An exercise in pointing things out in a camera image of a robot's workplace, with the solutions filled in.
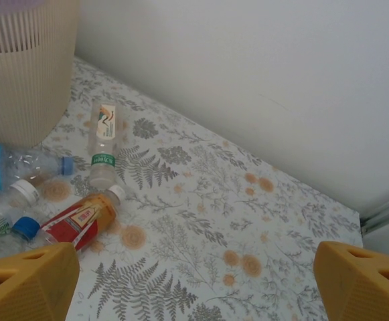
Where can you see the floral tablecloth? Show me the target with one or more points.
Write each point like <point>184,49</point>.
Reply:
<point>214,217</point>

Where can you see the red flower label bottle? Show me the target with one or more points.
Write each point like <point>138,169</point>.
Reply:
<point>26,227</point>

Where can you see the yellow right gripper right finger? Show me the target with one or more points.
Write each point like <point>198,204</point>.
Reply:
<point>365,287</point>

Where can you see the beige ribbed plastic bin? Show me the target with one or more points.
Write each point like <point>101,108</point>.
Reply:
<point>23,83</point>

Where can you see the red orange label drink bottle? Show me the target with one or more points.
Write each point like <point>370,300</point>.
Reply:
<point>77,217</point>

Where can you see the square clear bottle crane label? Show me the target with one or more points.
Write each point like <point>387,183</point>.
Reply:
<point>105,127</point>

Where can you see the aluminium frame post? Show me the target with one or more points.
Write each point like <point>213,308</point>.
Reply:
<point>388,214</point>

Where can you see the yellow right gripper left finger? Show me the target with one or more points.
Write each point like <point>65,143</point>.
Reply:
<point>23,287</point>

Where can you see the clear plastic bottle white cap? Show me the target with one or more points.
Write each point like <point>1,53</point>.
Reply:
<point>23,190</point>

